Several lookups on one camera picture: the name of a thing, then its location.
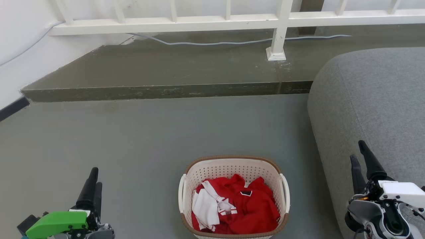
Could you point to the red and white shirt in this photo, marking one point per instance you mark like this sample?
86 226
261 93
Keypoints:
245 209

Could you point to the white metal railing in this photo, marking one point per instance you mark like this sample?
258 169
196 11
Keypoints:
232 21

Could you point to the grey fabric sofa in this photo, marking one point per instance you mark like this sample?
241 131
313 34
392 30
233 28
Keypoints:
375 109

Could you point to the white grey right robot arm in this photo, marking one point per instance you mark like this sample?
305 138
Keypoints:
377 219

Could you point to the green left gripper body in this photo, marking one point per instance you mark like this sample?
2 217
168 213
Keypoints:
56 223

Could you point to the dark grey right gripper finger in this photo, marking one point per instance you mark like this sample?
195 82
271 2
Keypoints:
371 161
357 176

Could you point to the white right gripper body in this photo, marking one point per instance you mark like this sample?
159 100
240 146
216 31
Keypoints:
396 192

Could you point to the white perforated laundry basket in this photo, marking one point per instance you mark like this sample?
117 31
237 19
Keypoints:
232 166

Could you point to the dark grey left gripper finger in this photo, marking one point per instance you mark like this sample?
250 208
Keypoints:
88 189
98 199

